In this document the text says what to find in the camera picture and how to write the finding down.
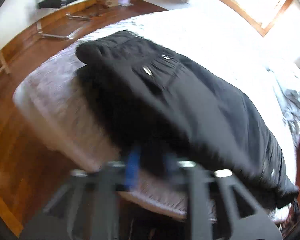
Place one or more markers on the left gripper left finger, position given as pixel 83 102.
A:
pixel 89 200

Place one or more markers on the wooden framed window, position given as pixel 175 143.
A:
pixel 250 2

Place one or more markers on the purple plastic bag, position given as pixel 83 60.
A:
pixel 124 3

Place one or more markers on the grey folded duvet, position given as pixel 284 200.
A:
pixel 292 107

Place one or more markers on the black pants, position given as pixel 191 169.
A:
pixel 146 95

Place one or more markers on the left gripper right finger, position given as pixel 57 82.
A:
pixel 218 204

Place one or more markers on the white bed sheet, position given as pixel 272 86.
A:
pixel 233 53

